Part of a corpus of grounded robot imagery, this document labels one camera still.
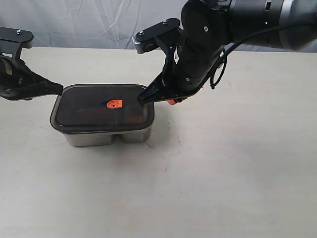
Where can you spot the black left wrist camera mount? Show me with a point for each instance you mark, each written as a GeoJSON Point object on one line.
{"type": "Point", "coordinates": [12, 41]}

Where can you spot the red toy sausage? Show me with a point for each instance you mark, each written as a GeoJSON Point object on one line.
{"type": "Point", "coordinates": [96, 113]}

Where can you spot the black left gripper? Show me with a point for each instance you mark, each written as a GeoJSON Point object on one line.
{"type": "Point", "coordinates": [19, 82]}

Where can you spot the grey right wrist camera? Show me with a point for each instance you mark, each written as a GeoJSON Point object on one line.
{"type": "Point", "coordinates": [164, 35]}

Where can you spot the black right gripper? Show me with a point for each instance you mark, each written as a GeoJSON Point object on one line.
{"type": "Point", "coordinates": [182, 76]}

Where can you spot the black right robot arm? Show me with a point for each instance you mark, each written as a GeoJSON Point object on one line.
{"type": "Point", "coordinates": [198, 43]}

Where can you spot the grey-blue backdrop cloth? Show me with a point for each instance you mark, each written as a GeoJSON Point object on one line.
{"type": "Point", "coordinates": [88, 23]}

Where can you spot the yellow toy cheese wedge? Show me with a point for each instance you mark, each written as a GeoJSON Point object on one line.
{"type": "Point", "coordinates": [136, 118]}

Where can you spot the stainless steel lunch box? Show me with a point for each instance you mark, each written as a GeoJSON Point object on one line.
{"type": "Point", "coordinates": [107, 138]}

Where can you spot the dark transparent lunch box lid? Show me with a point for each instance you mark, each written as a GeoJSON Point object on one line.
{"type": "Point", "coordinates": [119, 99]}

